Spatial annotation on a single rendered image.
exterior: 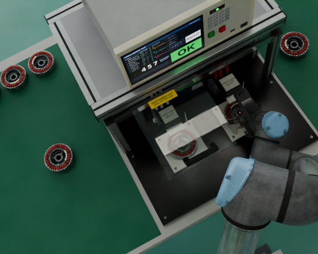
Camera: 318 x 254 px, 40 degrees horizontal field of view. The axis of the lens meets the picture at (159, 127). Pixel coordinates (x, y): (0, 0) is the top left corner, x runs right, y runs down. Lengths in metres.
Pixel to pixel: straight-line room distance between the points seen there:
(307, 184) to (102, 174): 0.91
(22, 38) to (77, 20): 1.53
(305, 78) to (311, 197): 0.90
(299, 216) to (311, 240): 1.42
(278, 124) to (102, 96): 0.54
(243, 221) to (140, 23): 0.60
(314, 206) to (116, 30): 0.68
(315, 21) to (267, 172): 1.08
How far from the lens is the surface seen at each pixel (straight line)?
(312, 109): 1.74
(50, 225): 1.69
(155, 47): 1.25
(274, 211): 0.95
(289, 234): 2.36
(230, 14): 1.33
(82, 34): 1.51
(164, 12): 1.24
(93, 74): 1.42
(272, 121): 1.31
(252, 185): 0.94
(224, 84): 1.56
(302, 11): 1.95
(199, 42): 1.35
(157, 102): 1.38
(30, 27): 3.08
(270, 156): 1.34
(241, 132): 1.63
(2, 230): 1.76
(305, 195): 0.95
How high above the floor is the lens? 2.31
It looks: 67 degrees down
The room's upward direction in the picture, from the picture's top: 19 degrees counter-clockwise
